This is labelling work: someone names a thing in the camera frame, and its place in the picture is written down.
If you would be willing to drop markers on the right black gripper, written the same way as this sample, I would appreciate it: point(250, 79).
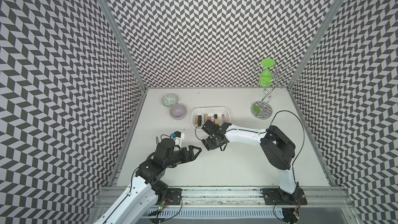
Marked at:
point(211, 145)

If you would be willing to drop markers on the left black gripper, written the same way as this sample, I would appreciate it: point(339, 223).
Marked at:
point(191, 157)

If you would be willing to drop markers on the black lipstick gold band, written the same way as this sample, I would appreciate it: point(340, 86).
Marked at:
point(199, 120)

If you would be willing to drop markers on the white plastic storage box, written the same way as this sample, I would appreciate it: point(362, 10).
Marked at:
point(210, 111)

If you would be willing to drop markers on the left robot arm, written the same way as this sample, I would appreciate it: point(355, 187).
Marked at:
point(146, 187)

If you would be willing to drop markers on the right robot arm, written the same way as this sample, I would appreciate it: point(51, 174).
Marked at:
point(277, 147)

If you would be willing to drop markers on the purple ceramic bowl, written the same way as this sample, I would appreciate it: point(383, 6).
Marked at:
point(178, 111)

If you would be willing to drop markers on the green patterned bowl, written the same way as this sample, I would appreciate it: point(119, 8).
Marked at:
point(169, 100)

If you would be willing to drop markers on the green plastic cup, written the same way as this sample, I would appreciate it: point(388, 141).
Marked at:
point(266, 77)

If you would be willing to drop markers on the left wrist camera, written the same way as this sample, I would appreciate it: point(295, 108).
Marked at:
point(177, 137)

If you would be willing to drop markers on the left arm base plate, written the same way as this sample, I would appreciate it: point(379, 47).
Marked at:
point(172, 196)

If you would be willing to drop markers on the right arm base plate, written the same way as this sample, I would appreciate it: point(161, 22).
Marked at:
point(275, 196)

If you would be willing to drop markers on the chrome wire stand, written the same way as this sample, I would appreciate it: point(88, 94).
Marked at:
point(261, 109)

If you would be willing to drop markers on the aluminium front rail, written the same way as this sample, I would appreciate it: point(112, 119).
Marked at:
point(248, 202)

